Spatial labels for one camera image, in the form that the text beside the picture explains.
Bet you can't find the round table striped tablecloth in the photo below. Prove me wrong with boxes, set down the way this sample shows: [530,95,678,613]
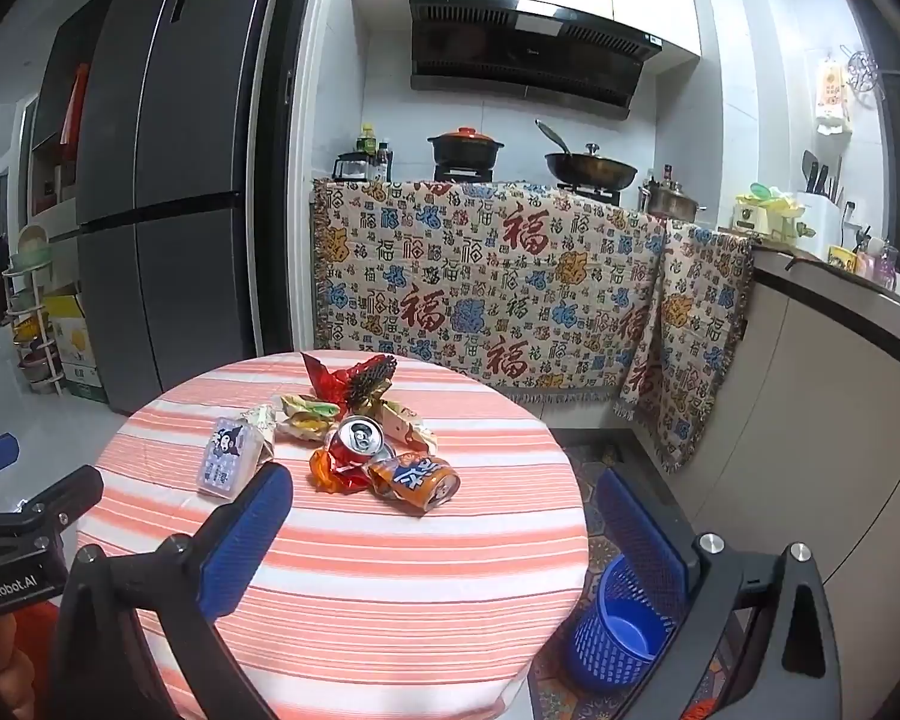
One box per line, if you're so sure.
[77,353,589,718]

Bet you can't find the large patterned fu cloth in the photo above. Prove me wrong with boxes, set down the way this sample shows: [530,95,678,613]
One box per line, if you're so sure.
[312,181,665,403]

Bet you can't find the oil bottle green cap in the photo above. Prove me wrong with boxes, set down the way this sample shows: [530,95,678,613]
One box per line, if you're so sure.
[356,124,379,158]

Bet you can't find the orange white snack wrapper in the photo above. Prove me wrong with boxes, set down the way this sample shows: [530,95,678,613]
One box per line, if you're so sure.
[308,449,370,494]

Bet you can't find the dark grey refrigerator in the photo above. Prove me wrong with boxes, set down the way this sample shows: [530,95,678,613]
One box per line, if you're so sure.
[76,0,276,415]

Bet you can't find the kitchen counter with cabinets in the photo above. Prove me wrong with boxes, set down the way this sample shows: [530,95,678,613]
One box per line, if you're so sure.
[667,250,900,718]

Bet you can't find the red plastic bag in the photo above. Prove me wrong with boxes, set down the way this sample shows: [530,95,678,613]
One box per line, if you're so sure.
[302,353,352,411]

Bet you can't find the black foam net sleeve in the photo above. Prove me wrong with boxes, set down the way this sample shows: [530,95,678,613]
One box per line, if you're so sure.
[344,355,398,411]

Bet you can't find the blue plastic waste basket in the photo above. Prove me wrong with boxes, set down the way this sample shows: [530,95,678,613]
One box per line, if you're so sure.
[566,554,676,694]

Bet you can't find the small patterned fu cloth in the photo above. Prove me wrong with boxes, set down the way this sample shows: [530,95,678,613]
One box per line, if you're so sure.
[616,220,754,473]

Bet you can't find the hexagon patterned floor mat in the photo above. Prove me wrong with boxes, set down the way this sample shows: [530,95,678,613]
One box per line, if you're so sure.
[528,440,722,720]

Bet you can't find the yellow cardboard box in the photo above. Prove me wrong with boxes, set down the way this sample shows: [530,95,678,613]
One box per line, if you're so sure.
[45,294,107,403]

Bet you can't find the yellow green plastic containers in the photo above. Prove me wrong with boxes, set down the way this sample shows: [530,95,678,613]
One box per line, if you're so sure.
[731,182,814,241]

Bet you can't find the red crushed soda can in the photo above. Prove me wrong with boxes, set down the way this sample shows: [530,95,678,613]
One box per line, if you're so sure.
[328,415,386,473]

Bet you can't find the beige pastry wrapper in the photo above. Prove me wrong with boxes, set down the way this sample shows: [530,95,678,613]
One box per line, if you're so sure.
[377,400,437,454]

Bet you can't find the yellow green snack wrapper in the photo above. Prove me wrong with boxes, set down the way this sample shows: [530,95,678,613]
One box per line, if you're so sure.
[274,395,341,442]

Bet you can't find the clear printed plastic box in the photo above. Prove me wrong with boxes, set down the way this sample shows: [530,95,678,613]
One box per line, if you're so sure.
[196,418,263,500]

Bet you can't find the black wok with handle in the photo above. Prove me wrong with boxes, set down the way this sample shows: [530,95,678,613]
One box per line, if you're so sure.
[535,119,637,192]

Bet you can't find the steel pot with lid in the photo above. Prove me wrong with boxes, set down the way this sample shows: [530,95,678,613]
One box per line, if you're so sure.
[639,179,704,223]

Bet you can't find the floral white paper box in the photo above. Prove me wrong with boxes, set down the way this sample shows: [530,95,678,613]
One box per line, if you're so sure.
[240,403,276,463]

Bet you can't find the black range hood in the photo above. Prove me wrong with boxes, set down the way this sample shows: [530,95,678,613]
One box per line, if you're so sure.
[409,0,663,121]

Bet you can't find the orange crushed soda can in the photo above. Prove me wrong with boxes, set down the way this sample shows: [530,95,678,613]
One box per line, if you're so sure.
[365,452,460,514]

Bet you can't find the black clay pot red lid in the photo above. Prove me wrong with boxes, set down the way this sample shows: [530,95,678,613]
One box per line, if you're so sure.
[427,127,504,171]

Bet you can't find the white knife block with knives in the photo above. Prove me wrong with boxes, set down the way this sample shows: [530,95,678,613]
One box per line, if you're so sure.
[797,149,842,262]

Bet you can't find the white storage rack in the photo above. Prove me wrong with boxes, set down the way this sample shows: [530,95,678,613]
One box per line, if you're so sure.
[1,224,64,395]

